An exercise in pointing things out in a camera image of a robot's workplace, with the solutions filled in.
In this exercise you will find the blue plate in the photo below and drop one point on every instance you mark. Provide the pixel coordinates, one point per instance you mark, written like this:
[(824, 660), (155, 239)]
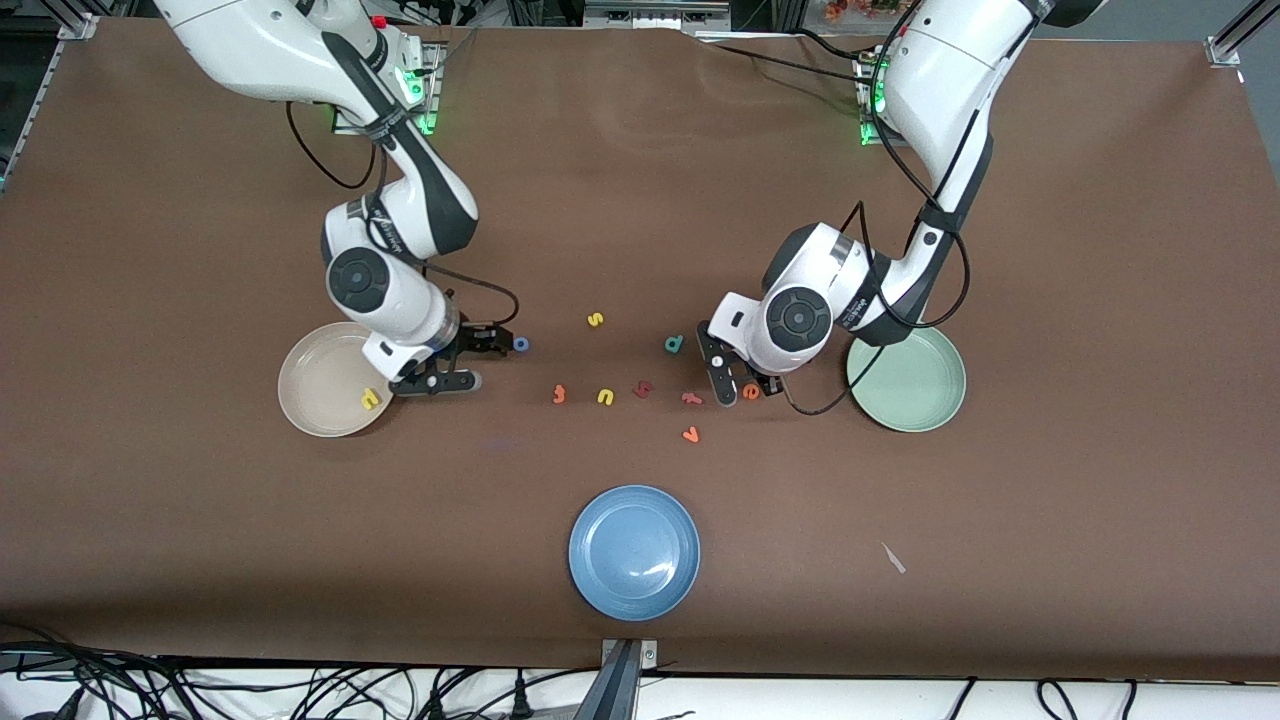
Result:
[(634, 552)]

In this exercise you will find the aluminium frame profile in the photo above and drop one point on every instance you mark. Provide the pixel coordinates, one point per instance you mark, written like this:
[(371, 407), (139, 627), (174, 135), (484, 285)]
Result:
[(1222, 50), (78, 27)]

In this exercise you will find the silver mounting bracket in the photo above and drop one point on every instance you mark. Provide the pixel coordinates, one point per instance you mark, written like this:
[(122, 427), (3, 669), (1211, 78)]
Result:
[(648, 655)]

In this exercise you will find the pale green plate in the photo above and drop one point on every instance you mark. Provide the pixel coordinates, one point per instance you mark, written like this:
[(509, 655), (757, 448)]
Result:
[(920, 390)]

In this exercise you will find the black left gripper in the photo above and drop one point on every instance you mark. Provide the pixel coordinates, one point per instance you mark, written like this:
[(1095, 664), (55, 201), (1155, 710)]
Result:
[(768, 384)]

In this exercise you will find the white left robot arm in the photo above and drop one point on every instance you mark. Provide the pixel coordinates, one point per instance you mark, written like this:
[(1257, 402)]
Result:
[(945, 90)]

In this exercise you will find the orange flower bunch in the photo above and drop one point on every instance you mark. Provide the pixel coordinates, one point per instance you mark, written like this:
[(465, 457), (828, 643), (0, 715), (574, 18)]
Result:
[(860, 8)]

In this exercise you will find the grey camera pole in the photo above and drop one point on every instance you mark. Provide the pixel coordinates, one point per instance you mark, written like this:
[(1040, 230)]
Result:
[(612, 690)]

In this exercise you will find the small white paper scrap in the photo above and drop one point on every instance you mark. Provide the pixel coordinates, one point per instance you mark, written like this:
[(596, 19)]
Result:
[(893, 558)]

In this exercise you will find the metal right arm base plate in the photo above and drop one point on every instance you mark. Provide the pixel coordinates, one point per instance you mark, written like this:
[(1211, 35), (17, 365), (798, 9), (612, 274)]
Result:
[(436, 90)]

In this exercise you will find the yellow letter h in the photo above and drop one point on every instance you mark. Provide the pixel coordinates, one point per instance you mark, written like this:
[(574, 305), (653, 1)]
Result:
[(367, 402)]

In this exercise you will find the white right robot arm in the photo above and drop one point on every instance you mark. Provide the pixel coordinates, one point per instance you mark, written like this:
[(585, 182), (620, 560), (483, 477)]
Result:
[(260, 50)]

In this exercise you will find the grey power strip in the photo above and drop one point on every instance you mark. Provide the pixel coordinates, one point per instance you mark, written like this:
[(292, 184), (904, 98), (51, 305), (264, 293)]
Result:
[(650, 12)]

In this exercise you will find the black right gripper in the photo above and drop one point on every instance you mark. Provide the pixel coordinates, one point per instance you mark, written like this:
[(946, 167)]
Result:
[(474, 338)]

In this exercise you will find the beige brown plate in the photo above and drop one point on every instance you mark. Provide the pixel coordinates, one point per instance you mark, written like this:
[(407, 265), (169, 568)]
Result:
[(320, 390)]

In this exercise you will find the brown table cover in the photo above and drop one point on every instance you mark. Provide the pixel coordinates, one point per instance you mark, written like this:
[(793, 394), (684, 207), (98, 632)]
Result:
[(640, 200)]

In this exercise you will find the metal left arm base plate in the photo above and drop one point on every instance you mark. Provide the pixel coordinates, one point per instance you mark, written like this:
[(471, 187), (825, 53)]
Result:
[(868, 138)]

